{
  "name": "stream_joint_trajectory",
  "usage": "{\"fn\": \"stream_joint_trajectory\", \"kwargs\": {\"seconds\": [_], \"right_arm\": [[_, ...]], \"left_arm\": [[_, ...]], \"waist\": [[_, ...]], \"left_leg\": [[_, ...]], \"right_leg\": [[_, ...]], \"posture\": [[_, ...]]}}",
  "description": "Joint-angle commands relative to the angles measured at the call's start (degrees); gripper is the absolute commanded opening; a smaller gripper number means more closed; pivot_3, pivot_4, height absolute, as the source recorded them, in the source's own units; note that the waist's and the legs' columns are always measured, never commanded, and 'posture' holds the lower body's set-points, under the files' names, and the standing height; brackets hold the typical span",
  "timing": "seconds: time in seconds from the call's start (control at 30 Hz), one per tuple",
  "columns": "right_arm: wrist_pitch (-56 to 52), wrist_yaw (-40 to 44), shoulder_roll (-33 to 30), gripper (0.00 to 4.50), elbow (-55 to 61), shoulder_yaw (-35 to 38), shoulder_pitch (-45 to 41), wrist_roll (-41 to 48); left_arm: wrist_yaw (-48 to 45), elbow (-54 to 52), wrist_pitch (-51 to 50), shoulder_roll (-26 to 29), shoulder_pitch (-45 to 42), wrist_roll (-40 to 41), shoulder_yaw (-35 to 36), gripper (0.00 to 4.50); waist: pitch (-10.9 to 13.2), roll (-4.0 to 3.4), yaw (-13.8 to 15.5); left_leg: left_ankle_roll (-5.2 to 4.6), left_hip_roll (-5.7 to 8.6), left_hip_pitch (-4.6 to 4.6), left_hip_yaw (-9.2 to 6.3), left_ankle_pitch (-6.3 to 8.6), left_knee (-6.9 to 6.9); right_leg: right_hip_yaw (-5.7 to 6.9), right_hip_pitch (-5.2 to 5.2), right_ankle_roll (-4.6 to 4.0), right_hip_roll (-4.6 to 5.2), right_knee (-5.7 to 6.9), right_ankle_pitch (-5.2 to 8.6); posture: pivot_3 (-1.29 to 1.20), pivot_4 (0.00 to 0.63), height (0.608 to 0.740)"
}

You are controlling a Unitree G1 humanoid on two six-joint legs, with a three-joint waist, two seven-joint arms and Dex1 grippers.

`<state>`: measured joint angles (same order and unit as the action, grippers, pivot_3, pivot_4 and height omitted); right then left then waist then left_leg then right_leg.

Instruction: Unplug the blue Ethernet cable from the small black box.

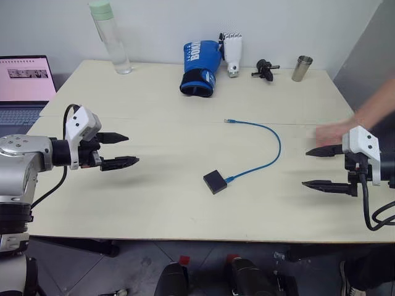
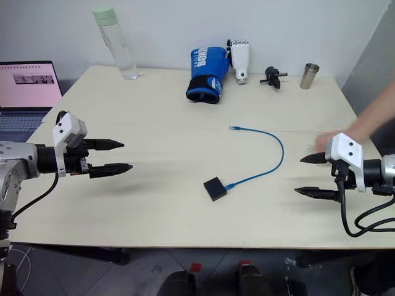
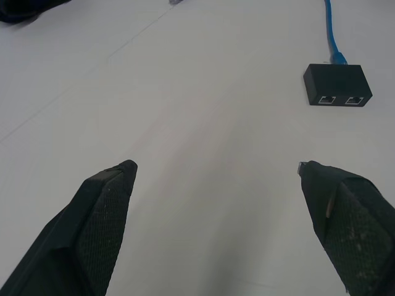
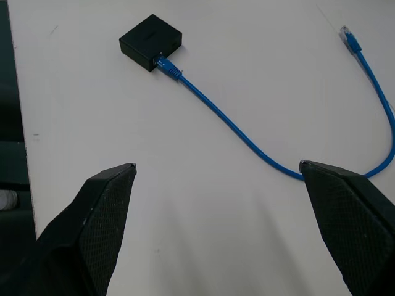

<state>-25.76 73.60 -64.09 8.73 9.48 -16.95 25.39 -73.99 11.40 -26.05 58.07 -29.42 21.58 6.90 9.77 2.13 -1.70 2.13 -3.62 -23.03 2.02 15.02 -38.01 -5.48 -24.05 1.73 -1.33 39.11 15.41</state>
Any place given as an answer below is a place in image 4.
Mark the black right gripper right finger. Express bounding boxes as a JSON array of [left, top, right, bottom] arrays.
[[298, 160, 395, 296]]

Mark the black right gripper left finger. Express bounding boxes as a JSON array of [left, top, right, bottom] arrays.
[[0, 162, 137, 296]]

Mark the small black box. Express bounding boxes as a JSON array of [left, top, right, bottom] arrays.
[[118, 14, 183, 73]]

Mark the white object beside table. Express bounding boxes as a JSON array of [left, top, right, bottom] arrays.
[[0, 189, 19, 210]]

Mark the blue Ethernet cable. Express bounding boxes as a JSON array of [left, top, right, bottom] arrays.
[[153, 25, 395, 181]]

